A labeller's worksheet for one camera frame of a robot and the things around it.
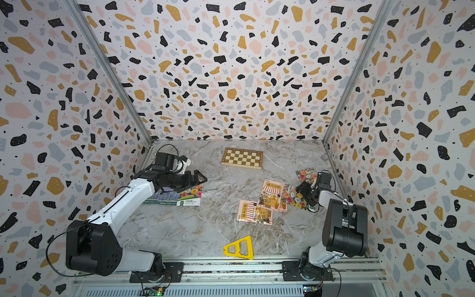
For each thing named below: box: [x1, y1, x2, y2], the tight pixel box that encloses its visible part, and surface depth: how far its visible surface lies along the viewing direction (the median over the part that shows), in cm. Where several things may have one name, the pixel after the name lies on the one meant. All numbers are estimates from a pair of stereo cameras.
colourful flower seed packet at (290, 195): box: [281, 183, 308, 211], surface depth 98 cm
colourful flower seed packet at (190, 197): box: [176, 184, 203, 207], surface depth 97 cm
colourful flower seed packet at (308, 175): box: [295, 167, 318, 187], surface depth 108 cm
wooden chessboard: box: [220, 147, 264, 171], surface depth 112 cm
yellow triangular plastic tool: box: [223, 235, 254, 260], surface depth 81 cm
